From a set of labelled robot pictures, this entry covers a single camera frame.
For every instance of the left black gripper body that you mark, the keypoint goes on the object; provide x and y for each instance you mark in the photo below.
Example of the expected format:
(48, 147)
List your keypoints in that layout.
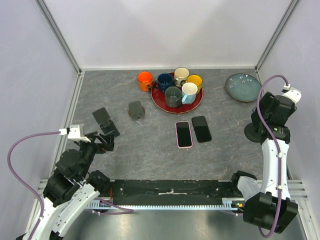
(89, 150)

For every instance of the grey stand on wooden base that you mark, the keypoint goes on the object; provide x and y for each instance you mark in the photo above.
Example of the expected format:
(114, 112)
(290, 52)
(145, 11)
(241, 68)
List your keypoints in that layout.
(136, 110)

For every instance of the slotted cable duct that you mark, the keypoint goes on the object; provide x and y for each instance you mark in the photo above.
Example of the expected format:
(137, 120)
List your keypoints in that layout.
(227, 204)

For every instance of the black round-base phone stand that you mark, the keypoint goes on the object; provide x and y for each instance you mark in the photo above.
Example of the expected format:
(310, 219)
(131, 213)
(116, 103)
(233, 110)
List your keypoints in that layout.
(255, 130)

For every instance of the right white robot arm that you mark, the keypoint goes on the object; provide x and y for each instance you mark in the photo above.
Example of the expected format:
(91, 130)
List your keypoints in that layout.
(266, 204)

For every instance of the yellow mug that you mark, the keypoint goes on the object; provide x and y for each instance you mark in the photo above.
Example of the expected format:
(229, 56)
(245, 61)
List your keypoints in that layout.
(197, 80)

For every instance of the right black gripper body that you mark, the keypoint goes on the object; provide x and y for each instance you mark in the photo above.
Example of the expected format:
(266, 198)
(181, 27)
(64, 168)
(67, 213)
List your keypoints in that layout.
(266, 100)

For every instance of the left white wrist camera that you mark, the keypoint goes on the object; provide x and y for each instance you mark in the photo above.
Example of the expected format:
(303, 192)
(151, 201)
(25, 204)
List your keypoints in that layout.
(75, 133)

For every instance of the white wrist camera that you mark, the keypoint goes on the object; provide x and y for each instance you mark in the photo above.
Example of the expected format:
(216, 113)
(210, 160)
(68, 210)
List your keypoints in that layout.
(291, 93)
(75, 133)

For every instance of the grey glass mug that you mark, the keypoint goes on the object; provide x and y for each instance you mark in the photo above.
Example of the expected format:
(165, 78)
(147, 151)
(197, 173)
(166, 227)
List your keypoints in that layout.
(173, 97)

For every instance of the black phone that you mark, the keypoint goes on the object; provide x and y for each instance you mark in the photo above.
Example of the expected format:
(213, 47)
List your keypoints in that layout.
(201, 129)

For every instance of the red round tray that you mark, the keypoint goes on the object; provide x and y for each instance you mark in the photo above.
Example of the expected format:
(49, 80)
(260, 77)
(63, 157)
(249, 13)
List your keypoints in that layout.
(159, 99)

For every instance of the dark blue mug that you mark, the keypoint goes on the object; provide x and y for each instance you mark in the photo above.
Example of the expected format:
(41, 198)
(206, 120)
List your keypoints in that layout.
(164, 81)

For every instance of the blue ceramic plate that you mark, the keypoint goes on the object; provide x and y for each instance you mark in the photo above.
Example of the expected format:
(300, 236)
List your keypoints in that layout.
(243, 87)

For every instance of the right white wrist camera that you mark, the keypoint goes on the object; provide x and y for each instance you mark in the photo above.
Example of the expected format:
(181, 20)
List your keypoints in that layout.
(291, 93)

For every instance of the light blue white mug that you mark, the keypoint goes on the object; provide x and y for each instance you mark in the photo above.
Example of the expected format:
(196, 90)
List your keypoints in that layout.
(189, 92)

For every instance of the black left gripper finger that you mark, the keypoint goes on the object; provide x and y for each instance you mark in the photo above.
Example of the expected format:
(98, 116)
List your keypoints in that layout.
(107, 146)
(99, 135)

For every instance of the white speckled mug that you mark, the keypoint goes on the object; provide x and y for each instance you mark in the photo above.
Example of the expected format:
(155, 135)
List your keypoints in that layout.
(180, 74)

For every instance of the orange mug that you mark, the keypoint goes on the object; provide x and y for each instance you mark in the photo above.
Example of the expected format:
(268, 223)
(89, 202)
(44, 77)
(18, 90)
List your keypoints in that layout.
(145, 80)

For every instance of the black folding phone stand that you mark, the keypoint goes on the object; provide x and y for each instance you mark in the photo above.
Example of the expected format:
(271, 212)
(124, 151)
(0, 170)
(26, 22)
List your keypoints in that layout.
(103, 119)

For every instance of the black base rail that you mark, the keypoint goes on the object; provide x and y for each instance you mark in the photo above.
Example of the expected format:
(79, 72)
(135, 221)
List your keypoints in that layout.
(169, 192)

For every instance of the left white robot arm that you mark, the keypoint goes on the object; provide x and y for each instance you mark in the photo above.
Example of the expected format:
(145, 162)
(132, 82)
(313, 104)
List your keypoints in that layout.
(71, 187)

